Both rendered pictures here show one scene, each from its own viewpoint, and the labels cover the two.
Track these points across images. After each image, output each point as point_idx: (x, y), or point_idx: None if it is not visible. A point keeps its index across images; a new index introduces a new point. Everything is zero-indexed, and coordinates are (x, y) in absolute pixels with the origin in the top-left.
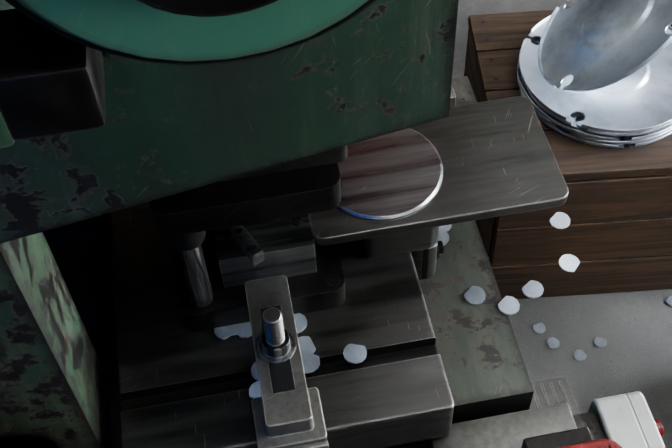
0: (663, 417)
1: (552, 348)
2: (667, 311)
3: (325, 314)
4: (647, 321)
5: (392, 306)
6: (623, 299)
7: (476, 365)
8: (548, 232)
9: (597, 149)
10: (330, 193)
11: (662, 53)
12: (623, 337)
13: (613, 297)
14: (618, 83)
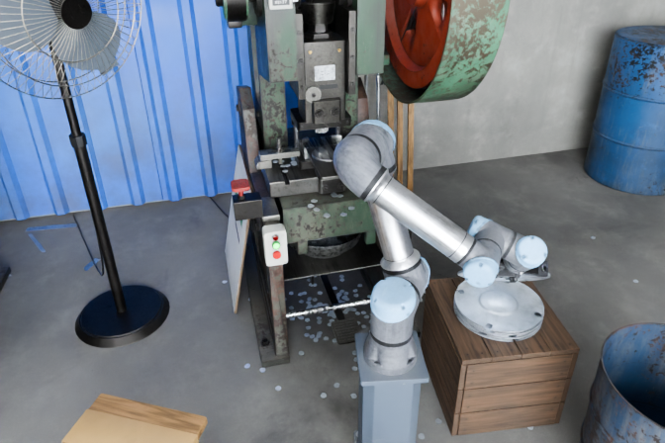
0: None
1: None
2: (431, 418)
3: (297, 167)
4: (424, 409)
5: (299, 175)
6: (434, 400)
7: (291, 201)
8: (429, 326)
9: (451, 306)
10: (297, 124)
11: (516, 320)
12: None
13: (434, 397)
14: (486, 303)
